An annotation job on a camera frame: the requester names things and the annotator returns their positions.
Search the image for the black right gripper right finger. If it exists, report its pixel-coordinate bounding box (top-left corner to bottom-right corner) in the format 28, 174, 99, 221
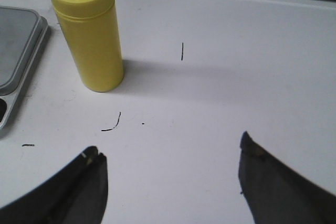
238, 132, 335, 223

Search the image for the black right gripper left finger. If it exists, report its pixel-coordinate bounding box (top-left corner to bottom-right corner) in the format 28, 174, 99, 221
1, 146, 108, 223

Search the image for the yellow squeeze bottle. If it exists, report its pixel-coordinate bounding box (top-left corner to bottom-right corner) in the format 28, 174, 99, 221
51, 0, 124, 92

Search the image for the silver digital kitchen scale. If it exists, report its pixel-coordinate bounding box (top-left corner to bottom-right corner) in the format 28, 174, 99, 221
1, 6, 50, 131

